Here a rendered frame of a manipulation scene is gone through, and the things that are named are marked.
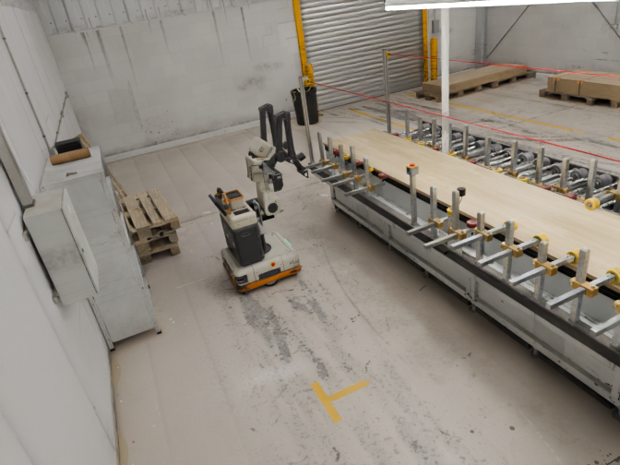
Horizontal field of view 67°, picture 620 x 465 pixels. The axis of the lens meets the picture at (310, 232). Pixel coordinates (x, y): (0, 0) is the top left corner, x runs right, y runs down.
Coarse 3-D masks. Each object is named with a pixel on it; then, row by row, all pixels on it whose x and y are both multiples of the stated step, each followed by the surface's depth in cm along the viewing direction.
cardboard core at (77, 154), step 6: (72, 150) 386; (78, 150) 386; (84, 150) 387; (54, 156) 380; (60, 156) 381; (66, 156) 383; (72, 156) 384; (78, 156) 386; (84, 156) 388; (90, 156) 392; (54, 162) 381; (60, 162) 383
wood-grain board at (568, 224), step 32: (384, 160) 477; (416, 160) 464; (448, 160) 452; (448, 192) 387; (480, 192) 379; (512, 192) 371; (544, 192) 363; (544, 224) 320; (576, 224) 315; (608, 224) 309; (608, 256) 277
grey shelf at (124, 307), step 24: (48, 168) 378; (72, 168) 368; (96, 168) 359; (72, 192) 346; (96, 192) 353; (96, 216) 360; (120, 216) 441; (96, 240) 366; (120, 240) 374; (120, 264) 382; (120, 288) 389; (144, 288) 398; (96, 312) 389; (120, 312) 397; (144, 312) 406; (120, 336) 405
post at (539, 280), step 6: (540, 246) 266; (546, 246) 265; (540, 252) 268; (546, 252) 267; (540, 258) 269; (546, 258) 269; (540, 276) 273; (540, 282) 275; (534, 288) 280; (540, 288) 277; (534, 294) 282; (540, 294) 280
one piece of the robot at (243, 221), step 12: (216, 192) 455; (252, 204) 447; (228, 216) 429; (240, 216) 425; (252, 216) 429; (228, 228) 444; (240, 228) 431; (252, 228) 433; (228, 240) 468; (240, 240) 433; (252, 240) 438; (264, 240) 459; (240, 252) 438; (252, 252) 443; (264, 252) 464; (240, 264) 445
